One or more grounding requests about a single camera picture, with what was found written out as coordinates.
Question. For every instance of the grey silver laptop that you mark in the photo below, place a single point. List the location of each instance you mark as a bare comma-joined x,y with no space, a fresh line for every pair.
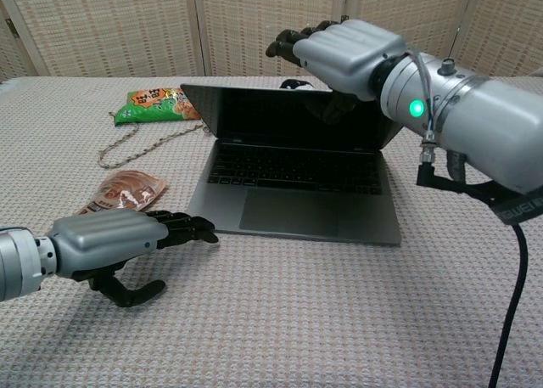
288,209

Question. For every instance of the woven folding screen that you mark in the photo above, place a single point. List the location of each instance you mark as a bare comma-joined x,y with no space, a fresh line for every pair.
127,23

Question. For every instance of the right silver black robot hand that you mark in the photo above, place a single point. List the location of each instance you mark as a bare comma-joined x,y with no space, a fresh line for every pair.
348,52

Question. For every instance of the brown spouted drink pouch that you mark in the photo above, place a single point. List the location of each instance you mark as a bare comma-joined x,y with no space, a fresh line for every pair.
127,190

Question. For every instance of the green orange snack bag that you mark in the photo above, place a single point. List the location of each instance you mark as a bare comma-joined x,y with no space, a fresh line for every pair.
144,108

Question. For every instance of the beige waffle-weave tablecloth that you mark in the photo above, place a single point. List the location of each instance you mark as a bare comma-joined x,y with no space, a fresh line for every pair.
297,320

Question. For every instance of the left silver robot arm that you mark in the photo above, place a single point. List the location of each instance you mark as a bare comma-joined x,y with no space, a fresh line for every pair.
21,265

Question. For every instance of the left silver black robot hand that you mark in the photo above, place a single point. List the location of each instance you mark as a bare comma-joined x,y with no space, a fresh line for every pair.
102,235

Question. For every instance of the black white plush doll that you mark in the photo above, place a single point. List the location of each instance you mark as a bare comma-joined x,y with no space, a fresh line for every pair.
295,84

